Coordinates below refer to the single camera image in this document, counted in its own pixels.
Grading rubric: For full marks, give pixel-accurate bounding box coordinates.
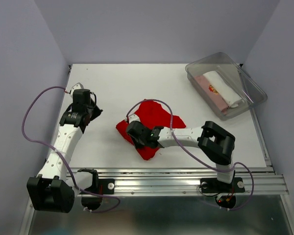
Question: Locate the red t-shirt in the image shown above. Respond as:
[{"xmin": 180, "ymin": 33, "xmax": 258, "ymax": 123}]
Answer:
[{"xmin": 116, "ymin": 98, "xmax": 187, "ymax": 161}]

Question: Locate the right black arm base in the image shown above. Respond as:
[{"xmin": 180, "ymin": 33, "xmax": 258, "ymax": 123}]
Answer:
[{"xmin": 199, "ymin": 177, "xmax": 245, "ymax": 194}]

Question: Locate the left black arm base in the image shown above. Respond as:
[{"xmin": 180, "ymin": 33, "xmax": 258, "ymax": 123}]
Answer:
[{"xmin": 67, "ymin": 168, "xmax": 115, "ymax": 195}]

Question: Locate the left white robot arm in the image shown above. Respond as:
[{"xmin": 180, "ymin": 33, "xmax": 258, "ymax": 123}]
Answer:
[{"xmin": 26, "ymin": 83, "xmax": 102, "ymax": 213}]

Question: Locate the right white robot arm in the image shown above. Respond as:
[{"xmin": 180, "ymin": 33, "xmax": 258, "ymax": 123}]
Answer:
[{"xmin": 126, "ymin": 121, "xmax": 236, "ymax": 191}]

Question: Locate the rolled pink t-shirt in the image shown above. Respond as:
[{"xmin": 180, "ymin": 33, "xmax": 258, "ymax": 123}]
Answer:
[{"xmin": 195, "ymin": 75, "xmax": 229, "ymax": 113}]

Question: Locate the clear plastic bin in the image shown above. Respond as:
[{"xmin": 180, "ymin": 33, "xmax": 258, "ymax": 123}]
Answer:
[{"xmin": 185, "ymin": 52, "xmax": 268, "ymax": 120}]

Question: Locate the rolled white t-shirt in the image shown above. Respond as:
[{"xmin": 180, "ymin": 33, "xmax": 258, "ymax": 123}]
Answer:
[{"xmin": 203, "ymin": 71, "xmax": 244, "ymax": 108}]

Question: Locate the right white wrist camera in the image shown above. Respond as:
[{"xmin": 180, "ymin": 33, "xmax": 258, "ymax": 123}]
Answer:
[{"xmin": 125, "ymin": 114, "xmax": 140, "ymax": 123}]

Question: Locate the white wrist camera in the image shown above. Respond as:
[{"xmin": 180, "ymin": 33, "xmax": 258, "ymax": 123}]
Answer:
[
  {"xmin": 125, "ymin": 114, "xmax": 140, "ymax": 123},
  {"xmin": 65, "ymin": 82, "xmax": 84, "ymax": 95}
]

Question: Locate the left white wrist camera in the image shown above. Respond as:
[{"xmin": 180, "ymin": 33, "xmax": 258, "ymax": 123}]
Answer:
[{"xmin": 65, "ymin": 82, "xmax": 84, "ymax": 95}]

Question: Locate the aluminium mounting rail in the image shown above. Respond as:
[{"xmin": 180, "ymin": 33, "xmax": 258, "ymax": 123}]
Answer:
[{"xmin": 29, "ymin": 167, "xmax": 289, "ymax": 197}]

